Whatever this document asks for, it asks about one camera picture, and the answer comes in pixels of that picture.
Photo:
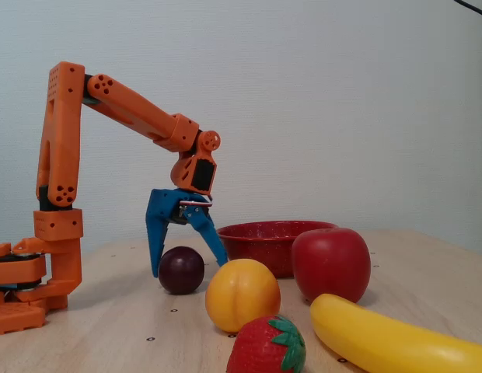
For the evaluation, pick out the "yellow toy banana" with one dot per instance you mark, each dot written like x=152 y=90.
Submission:
x=381 y=342

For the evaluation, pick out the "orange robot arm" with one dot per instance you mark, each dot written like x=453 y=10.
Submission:
x=62 y=136

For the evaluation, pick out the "red toy strawberry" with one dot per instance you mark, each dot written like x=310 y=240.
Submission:
x=256 y=349

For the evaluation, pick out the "orange robot base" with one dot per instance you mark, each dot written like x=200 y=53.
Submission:
x=58 y=264

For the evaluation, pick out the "blue gripper with motor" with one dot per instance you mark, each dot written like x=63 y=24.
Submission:
x=164 y=203

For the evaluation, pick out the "red toy apple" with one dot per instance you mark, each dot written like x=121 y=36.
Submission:
x=330 y=264

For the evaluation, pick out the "red speckled bowl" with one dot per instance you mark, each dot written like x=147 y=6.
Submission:
x=260 y=245

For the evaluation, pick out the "dark purple plum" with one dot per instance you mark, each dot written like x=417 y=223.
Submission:
x=181 y=270

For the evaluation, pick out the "yellow orange toy peach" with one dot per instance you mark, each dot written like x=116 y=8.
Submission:
x=243 y=295

